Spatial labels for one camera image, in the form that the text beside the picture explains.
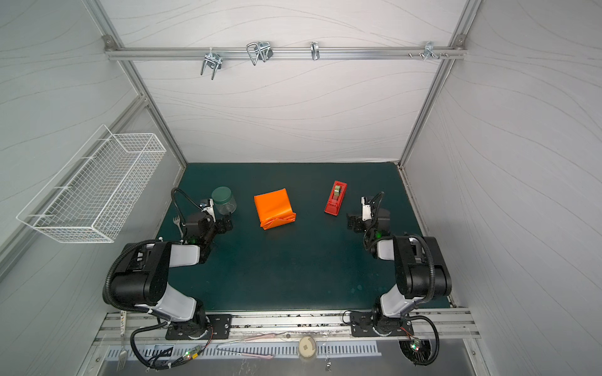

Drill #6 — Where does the orange wrapping paper sheet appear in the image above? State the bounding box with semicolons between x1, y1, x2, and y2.
254;189;296;230

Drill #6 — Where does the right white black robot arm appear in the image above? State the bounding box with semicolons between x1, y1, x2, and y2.
346;208;452;335

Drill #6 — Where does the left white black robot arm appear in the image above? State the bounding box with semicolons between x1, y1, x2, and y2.
102;212;233;336

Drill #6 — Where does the silver metal fork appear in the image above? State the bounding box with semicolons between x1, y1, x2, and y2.
172;216;184;239

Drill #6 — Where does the red tape dispenser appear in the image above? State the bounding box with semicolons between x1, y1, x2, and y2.
325;181;347;216

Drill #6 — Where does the white power strip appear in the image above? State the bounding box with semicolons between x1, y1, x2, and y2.
120;310;127;337

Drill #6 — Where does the white slotted vent strip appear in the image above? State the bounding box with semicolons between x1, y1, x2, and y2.
104;341;382;361

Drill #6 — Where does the fork hanging at front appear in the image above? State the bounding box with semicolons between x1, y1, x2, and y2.
116;335;129;372

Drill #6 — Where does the left metal u-bolt clamp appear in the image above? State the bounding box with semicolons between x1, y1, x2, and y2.
200;51;223;80

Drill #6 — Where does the metal u-bolt clamp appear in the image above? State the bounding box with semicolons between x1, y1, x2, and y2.
200;51;223;80
246;41;274;66

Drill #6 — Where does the right metal bolt clamp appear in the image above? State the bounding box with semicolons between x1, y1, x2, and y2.
408;42;449;60

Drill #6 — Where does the middle metal u-bolt clamp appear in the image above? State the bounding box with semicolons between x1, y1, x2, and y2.
246;41;274;66

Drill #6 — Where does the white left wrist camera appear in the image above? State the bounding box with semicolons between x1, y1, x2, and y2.
199;198;216;222

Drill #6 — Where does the right black base cable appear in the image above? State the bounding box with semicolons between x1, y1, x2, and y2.
399;313;441;367

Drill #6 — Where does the black base cable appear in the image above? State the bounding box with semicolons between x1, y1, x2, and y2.
129;320;213;371
399;313;441;367

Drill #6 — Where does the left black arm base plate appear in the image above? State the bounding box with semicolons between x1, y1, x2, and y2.
166;314;232;341

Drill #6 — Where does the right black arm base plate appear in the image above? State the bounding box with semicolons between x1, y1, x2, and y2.
348;311;414;338

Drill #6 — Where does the white wire basket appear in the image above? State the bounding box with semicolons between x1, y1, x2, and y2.
16;125;166;244

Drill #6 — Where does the left black base cable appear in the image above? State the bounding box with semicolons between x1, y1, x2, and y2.
129;320;213;371

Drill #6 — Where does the aluminium crossbar rail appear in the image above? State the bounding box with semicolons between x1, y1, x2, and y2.
105;45;467;61

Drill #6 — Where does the small metal bracket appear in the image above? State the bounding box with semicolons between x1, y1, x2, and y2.
310;42;320;61

